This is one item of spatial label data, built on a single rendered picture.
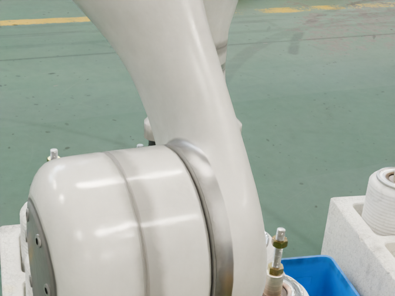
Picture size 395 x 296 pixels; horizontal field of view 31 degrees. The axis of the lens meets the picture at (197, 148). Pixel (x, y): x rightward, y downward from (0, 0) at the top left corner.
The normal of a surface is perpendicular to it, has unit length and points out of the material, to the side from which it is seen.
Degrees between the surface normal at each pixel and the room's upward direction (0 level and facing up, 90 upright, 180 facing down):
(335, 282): 88
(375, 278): 90
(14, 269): 0
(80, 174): 9
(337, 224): 90
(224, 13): 99
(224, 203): 46
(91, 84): 0
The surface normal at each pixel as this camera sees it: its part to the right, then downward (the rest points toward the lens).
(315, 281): 0.25, 0.41
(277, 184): 0.07, -0.90
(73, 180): 0.00, -0.79
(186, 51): -0.32, 0.00
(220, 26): 0.74, 0.44
